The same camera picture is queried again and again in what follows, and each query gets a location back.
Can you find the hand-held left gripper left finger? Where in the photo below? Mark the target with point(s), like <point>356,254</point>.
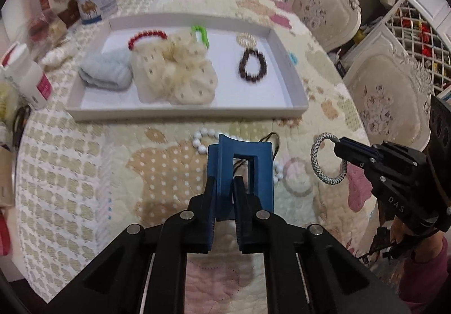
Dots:
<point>207,229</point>

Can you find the white lattice cabinet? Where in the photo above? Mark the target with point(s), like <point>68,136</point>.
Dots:
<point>422,25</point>

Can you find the blue hair claw clip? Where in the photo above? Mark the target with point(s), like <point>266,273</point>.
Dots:
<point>260,180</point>

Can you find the yellow small object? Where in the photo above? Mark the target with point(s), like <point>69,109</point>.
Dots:
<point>359,36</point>

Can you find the person's right hand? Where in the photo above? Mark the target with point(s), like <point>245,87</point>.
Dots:
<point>400,231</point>

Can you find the white crumpled tissue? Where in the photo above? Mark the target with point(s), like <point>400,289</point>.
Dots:
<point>56,57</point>

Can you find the red object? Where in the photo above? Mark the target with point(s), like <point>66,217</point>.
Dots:
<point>4,233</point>

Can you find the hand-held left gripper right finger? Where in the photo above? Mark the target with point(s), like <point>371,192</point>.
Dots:
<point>243,229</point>

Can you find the person's right forearm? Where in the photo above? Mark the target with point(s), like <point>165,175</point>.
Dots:
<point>428,271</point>

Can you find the cream carved floral chair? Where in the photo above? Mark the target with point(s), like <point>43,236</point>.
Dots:
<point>324,11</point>
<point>387,95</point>

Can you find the green plastic hair clip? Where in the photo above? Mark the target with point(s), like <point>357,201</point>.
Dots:
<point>202,36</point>

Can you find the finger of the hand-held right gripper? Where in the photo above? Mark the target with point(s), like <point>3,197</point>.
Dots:
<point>352,158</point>
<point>356,145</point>

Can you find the light blue fluffy scrunchie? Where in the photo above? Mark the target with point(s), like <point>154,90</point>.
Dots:
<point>104,71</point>

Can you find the cream dotted large scrunchie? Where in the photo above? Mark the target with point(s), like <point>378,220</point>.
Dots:
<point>176,74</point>

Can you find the white bottle with pink label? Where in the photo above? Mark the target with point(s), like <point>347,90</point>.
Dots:
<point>28,78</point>

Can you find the white shallow cardboard tray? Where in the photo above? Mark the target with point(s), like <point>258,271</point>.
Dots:
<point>278,88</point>

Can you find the black scissors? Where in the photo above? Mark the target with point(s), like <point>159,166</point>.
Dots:
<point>22,120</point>

